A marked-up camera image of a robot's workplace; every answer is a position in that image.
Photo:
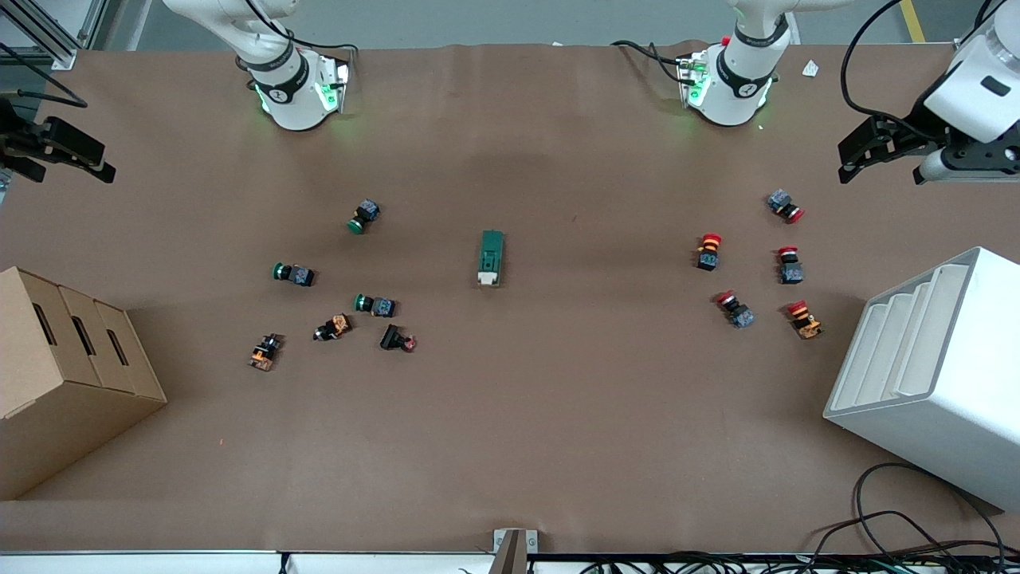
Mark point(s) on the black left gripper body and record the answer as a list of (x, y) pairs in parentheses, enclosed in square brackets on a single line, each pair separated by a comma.
[(910, 137)]

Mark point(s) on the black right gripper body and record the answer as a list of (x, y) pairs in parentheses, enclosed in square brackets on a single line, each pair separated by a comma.
[(17, 142)]

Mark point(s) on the green load switch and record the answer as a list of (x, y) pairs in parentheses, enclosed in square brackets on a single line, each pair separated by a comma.
[(491, 259)]

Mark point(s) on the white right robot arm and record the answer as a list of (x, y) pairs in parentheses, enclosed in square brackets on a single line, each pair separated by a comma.
[(291, 96)]

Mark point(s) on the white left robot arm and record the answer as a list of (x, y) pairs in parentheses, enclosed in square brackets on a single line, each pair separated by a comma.
[(737, 80)]

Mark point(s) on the small white paper scrap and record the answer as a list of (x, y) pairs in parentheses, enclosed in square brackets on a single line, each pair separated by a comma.
[(810, 68)]

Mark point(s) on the red push button blue block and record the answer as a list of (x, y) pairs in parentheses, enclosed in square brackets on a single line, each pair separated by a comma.
[(790, 265), (735, 309), (785, 206)]

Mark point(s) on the red push button orange block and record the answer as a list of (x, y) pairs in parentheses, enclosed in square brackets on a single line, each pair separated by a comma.
[(804, 319)]

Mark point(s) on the red yellow emergency button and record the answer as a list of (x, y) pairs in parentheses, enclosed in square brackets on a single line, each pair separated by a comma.
[(708, 251)]

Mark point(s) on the brown cardboard box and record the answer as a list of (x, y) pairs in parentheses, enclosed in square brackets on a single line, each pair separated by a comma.
[(64, 375)]

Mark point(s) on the green push button blue block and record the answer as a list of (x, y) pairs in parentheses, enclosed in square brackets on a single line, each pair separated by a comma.
[(374, 304), (293, 273), (364, 216)]

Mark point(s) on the black push button orange block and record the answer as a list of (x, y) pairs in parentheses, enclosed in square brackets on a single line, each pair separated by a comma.
[(265, 351), (332, 327)]

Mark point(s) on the white stepped plastic rack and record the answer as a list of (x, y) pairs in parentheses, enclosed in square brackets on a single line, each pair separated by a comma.
[(940, 399)]

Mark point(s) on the dark red push button black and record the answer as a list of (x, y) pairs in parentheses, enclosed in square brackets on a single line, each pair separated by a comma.
[(397, 338)]

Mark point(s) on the brown paper table cover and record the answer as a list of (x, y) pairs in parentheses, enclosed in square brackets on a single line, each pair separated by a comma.
[(558, 399)]

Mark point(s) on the white table edge rail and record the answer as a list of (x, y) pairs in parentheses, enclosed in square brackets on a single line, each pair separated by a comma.
[(159, 564)]

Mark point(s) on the grey metal table bracket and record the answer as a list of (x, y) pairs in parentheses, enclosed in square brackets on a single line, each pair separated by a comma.
[(514, 550)]

